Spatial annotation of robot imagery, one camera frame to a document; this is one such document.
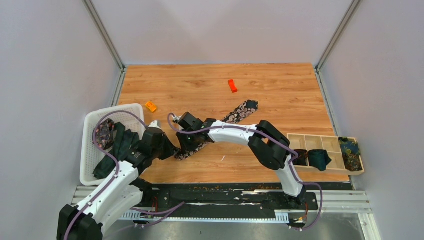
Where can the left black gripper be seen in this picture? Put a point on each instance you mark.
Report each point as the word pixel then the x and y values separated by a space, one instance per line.
pixel 171 148

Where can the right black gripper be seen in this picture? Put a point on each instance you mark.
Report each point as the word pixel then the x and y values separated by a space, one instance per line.
pixel 184 146

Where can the black pink rose tie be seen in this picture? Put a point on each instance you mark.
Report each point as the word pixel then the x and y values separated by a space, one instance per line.
pixel 243 111

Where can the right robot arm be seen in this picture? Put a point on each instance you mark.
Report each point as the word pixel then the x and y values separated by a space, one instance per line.
pixel 270 147

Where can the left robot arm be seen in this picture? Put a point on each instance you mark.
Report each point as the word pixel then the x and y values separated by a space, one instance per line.
pixel 120 191

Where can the orange plastic block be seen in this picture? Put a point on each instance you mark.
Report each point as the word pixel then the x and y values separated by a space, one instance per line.
pixel 151 106

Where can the dark green tie in basket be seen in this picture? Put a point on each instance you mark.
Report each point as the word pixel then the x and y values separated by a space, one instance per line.
pixel 123 140

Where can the white perforated plastic basket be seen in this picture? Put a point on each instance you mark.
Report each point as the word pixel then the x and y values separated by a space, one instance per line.
pixel 90 155

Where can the dark floral tie in basket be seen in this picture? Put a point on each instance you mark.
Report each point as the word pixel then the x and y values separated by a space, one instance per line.
pixel 104 134

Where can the red plastic block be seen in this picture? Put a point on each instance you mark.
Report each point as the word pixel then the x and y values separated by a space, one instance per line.
pixel 232 86

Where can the black red rolled tie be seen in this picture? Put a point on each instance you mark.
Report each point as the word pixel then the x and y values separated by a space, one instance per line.
pixel 302 158

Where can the dark teal tie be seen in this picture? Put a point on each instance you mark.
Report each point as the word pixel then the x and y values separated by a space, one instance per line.
pixel 319 159

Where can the wooden compartment box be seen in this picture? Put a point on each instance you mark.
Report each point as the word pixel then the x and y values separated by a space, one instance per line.
pixel 331 145

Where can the blue gold patterned tie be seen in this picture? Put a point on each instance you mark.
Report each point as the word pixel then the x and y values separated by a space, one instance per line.
pixel 350 154

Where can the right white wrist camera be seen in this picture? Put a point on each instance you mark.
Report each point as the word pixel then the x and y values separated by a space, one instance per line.
pixel 176 119

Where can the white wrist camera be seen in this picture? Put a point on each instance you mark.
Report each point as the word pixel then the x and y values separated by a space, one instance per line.
pixel 176 119
pixel 155 124

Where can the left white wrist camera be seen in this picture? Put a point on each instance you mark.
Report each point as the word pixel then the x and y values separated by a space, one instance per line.
pixel 155 124

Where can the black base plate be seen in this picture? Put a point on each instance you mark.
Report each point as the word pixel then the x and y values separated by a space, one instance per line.
pixel 225 200

